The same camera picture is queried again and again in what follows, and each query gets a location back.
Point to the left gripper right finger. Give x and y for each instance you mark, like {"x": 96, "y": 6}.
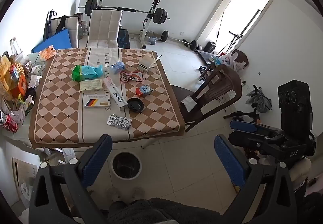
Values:
{"x": 277, "y": 204}

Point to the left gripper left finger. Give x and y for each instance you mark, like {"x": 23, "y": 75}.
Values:
{"x": 48, "y": 204}

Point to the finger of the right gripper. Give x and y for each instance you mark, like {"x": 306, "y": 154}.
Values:
{"x": 243, "y": 126}

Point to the white striped medicine box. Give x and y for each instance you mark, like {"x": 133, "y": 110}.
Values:
{"x": 96, "y": 100}

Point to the pale yellow paper packet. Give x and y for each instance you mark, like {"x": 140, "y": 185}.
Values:
{"x": 90, "y": 85}

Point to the red white snack wrapper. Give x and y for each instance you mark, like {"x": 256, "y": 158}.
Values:
{"x": 136, "y": 76}

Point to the blue white plastic wrapper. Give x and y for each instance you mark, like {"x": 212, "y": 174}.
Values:
{"x": 117, "y": 67}

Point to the white round trash bin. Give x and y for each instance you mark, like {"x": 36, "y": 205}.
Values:
{"x": 126, "y": 165}

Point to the grey cloth on floor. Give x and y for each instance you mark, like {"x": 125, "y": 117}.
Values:
{"x": 258, "y": 100}

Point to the dark brown plastic chair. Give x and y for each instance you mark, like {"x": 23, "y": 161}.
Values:
{"x": 221, "y": 81}

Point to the red soda can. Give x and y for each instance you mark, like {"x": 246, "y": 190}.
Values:
{"x": 9, "y": 124}

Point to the silver pill blister pack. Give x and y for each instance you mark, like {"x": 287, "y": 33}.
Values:
{"x": 119, "y": 122}

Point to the white table leg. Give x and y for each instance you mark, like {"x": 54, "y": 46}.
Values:
{"x": 149, "y": 142}

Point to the brown checkered tablecloth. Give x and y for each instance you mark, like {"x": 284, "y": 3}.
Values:
{"x": 59, "y": 119}

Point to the white pink toothpaste box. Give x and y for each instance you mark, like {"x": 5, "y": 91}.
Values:
{"x": 115, "y": 93}

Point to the orange box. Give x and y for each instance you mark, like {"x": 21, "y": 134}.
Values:
{"x": 19, "y": 87}

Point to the red blue small carton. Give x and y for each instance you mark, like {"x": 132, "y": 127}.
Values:
{"x": 143, "y": 91}

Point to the black round ashtray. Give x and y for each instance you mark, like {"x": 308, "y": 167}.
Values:
{"x": 135, "y": 105}

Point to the green blue snack bag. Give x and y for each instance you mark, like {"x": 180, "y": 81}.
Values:
{"x": 81, "y": 73}

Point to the white milk carton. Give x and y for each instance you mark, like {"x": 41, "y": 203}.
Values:
{"x": 145, "y": 64}

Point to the floor barbell with plates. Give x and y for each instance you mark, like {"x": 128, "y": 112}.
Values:
{"x": 193, "y": 45}

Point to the orange snack packet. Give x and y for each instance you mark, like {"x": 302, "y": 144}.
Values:
{"x": 47, "y": 53}

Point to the blue folded mat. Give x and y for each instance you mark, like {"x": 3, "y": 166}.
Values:
{"x": 61, "y": 40}

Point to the black blue floor box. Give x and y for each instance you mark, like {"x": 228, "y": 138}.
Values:
{"x": 123, "y": 39}

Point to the white padded chair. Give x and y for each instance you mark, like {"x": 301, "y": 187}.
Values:
{"x": 104, "y": 28}

